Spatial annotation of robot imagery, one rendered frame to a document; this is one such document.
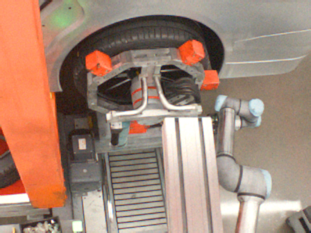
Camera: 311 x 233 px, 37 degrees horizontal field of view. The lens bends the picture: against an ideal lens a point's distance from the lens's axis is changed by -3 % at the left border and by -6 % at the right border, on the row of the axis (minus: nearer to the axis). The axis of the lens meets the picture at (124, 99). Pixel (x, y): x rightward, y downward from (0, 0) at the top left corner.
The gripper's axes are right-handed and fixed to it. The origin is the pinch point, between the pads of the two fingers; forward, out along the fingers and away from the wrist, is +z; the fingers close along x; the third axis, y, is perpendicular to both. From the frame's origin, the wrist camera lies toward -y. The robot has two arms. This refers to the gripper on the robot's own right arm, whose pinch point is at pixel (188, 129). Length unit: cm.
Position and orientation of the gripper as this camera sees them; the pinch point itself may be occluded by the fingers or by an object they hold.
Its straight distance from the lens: 224.6
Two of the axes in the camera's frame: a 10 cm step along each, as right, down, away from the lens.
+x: 1.5, 8.7, -4.7
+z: -9.9, 1.0, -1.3
